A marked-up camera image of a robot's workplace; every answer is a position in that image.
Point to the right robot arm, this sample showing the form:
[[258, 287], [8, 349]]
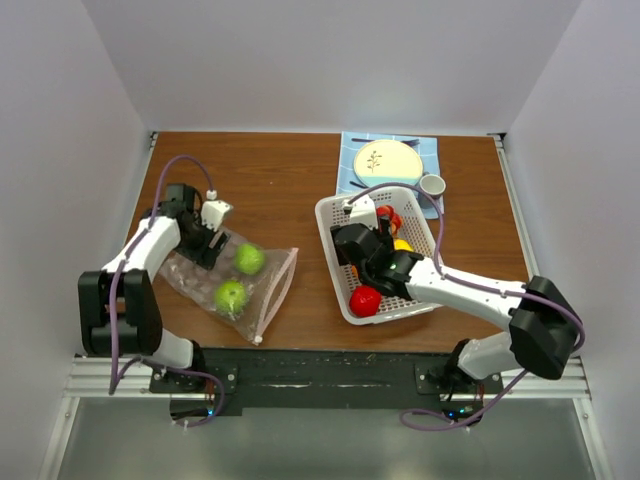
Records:
[[539, 329]]

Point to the yellow fake lemon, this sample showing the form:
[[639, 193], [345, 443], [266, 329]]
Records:
[[403, 245]]

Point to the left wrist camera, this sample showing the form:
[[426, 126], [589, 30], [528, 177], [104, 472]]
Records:
[[214, 211]]

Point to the purple plastic fork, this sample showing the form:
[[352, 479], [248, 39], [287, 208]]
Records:
[[410, 143]]

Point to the red fake apple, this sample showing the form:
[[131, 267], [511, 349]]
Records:
[[364, 301]]

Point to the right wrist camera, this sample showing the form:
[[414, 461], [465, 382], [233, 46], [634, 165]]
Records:
[[361, 211]]

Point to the aluminium frame rail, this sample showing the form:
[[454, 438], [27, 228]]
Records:
[[90, 378]]

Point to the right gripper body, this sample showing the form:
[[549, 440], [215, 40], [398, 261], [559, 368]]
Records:
[[383, 233]]

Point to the clear zip top bag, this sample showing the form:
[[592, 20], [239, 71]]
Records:
[[246, 287]]

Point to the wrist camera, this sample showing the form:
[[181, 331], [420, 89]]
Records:
[[361, 211], [214, 211]]

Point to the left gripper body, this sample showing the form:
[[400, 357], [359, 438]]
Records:
[[195, 246]]

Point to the small white cup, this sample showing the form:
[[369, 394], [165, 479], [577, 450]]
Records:
[[433, 185]]

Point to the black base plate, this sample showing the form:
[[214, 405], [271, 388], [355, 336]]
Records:
[[314, 379]]

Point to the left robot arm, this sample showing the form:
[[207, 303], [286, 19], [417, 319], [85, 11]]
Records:
[[119, 313]]

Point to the cream and blue plate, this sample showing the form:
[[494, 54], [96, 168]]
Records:
[[378, 163]]

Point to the blue checkered cloth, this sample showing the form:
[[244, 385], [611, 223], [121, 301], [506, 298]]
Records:
[[348, 182]]

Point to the red fake cherry bunch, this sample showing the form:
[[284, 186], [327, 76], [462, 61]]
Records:
[[387, 213]]

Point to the green fake apple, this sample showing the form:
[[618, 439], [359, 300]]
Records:
[[230, 298], [249, 259]]

